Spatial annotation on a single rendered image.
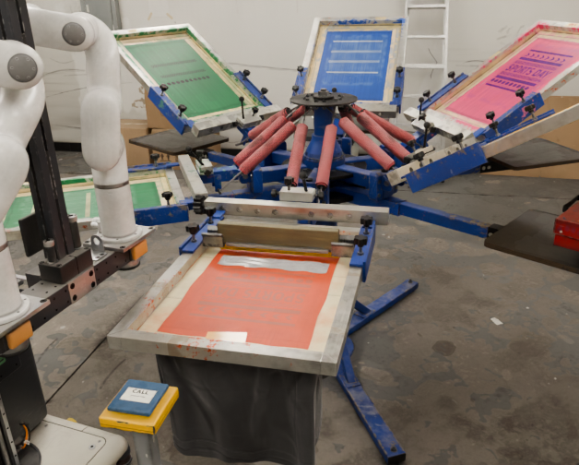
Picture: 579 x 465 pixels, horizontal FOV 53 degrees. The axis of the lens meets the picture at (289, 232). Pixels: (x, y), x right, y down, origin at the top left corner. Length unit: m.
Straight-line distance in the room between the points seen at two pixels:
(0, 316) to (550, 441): 2.19
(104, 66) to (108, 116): 0.13
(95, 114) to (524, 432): 2.14
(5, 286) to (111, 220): 0.41
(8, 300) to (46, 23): 0.63
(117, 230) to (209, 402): 0.54
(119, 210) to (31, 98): 0.48
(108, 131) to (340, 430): 1.68
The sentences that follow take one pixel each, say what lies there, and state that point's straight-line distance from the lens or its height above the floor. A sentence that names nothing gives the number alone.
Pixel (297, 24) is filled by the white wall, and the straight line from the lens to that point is 5.98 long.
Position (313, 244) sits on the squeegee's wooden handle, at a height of 1.01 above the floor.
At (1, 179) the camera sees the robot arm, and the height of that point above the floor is 1.47.
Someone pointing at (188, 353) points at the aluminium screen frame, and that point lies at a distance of 1.48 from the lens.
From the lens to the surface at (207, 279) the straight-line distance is 1.82.
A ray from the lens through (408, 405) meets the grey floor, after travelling 2.82.
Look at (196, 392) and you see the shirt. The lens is 1.69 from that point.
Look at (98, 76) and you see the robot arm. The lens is 1.58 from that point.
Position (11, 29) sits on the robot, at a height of 1.71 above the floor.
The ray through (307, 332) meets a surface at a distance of 1.54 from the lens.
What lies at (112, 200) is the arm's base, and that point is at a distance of 1.66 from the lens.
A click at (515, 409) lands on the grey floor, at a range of 2.91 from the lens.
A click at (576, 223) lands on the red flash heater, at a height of 1.10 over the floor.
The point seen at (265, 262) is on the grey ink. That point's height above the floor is 0.96.
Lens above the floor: 1.80
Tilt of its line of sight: 24 degrees down
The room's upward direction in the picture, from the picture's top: 2 degrees counter-clockwise
